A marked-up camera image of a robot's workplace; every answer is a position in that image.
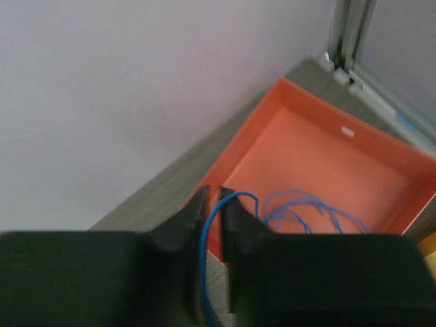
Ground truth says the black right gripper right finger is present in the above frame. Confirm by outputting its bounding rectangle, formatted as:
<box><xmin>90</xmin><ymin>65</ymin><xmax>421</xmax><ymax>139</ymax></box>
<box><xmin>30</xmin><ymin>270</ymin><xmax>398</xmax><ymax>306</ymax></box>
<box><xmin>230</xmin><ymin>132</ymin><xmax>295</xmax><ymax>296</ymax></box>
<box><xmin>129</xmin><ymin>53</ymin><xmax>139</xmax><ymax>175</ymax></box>
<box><xmin>220</xmin><ymin>188</ymin><xmax>435</xmax><ymax>326</ymax></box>

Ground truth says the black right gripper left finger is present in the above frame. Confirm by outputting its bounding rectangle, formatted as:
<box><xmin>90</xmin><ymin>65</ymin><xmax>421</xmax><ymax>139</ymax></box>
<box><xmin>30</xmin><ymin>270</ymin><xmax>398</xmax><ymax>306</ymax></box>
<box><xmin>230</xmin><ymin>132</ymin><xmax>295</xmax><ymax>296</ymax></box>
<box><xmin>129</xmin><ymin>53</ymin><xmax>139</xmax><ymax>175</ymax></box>
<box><xmin>1</xmin><ymin>187</ymin><xmax>209</xmax><ymax>326</ymax></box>

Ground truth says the blue cable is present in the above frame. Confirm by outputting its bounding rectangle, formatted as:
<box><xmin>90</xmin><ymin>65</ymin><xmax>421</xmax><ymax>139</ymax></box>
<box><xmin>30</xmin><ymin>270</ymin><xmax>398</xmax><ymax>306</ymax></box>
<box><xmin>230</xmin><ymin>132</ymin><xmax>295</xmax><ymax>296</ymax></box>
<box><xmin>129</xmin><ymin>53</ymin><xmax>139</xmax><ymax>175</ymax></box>
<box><xmin>200</xmin><ymin>190</ymin><xmax>371</xmax><ymax>327</ymax></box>

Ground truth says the orange plastic bin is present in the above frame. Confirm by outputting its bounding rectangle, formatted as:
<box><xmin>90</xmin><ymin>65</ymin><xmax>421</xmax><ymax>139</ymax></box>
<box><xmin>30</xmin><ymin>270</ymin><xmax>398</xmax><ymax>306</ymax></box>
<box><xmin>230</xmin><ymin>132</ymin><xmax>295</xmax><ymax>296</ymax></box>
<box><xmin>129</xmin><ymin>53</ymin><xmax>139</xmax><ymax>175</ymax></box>
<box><xmin>178</xmin><ymin>76</ymin><xmax>436</xmax><ymax>263</ymax></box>

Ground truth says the yellow plastic bin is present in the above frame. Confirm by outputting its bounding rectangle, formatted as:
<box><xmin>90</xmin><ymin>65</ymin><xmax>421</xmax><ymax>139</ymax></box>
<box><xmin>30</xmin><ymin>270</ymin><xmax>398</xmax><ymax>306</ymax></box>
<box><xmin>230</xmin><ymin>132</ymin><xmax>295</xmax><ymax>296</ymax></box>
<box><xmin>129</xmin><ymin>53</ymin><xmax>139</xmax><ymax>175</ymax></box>
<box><xmin>418</xmin><ymin>232</ymin><xmax>436</xmax><ymax>279</ymax></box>

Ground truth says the right aluminium frame post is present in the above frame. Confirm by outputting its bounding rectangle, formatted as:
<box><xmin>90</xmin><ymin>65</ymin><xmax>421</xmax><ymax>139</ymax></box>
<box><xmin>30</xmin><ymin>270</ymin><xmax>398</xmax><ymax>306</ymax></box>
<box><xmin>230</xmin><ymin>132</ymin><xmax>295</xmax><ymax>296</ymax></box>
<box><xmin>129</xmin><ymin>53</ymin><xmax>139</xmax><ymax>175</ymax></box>
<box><xmin>328</xmin><ymin>0</ymin><xmax>377</xmax><ymax>71</ymax></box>

